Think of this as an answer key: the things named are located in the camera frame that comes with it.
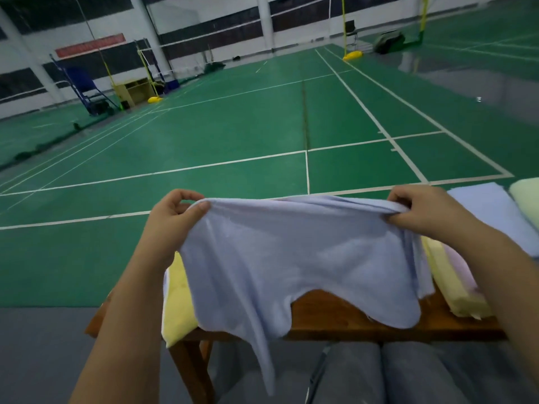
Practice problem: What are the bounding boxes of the person's right hand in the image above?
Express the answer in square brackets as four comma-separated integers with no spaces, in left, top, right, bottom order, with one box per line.
[386,184,474,249]

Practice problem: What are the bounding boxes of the person's left hand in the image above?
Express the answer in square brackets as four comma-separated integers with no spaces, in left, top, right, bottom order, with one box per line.
[137,189,212,268]

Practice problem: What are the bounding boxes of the light pink towel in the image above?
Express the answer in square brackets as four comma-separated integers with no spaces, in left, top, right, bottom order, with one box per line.
[443,245,482,293]

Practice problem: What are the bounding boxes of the white blue towel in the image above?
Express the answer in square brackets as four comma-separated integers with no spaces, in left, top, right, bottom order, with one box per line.
[446,182,539,258]

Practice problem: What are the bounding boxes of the pale yellow towel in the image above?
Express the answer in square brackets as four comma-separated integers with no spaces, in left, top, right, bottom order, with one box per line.
[421,236,495,322]

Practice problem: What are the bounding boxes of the light blue towel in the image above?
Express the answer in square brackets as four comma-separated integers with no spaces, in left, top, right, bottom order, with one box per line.
[179,194,437,397]

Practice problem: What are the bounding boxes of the person's right forearm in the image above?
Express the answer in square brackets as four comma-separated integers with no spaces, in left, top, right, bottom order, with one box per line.
[455,224,539,392]

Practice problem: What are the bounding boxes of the person's left forearm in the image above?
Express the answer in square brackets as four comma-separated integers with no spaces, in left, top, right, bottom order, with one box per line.
[70,255,171,404]

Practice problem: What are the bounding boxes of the person's grey trousers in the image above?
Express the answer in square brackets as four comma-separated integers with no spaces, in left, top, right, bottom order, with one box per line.
[305,339,539,404]

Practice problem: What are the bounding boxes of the brown wooden bench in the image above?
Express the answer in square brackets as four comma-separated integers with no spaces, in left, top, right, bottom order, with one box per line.
[84,286,508,404]

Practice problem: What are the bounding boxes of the yellow wooden stand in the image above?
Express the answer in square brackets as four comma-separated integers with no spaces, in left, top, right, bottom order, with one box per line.
[113,77,153,108]

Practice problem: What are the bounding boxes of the blue umpire chair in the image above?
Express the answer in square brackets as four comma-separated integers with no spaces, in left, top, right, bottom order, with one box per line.
[49,54,119,115]

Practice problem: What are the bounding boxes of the black sports bag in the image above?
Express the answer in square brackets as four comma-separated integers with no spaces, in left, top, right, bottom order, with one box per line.
[374,30,407,54]

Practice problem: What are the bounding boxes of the dark folding chair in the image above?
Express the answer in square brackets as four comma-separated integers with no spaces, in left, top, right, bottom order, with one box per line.
[342,19,360,44]

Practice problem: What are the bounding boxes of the badminton net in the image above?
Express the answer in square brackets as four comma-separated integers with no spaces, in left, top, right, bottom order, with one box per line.
[156,0,345,61]

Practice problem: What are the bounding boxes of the red wall banner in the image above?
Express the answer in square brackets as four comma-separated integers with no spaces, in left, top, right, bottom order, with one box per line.
[54,33,128,61]

